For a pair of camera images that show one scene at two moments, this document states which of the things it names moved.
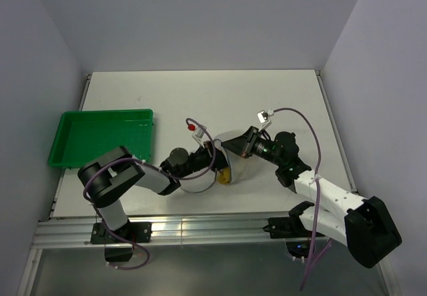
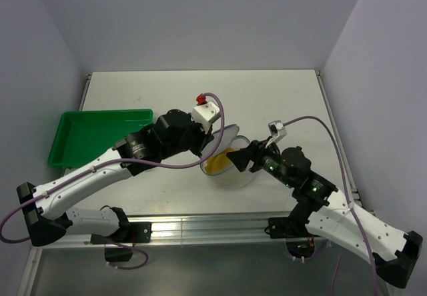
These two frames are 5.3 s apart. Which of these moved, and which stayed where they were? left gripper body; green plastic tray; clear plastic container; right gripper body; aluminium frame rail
Moved: clear plastic container; left gripper body; right gripper body
Stayed: green plastic tray; aluminium frame rail
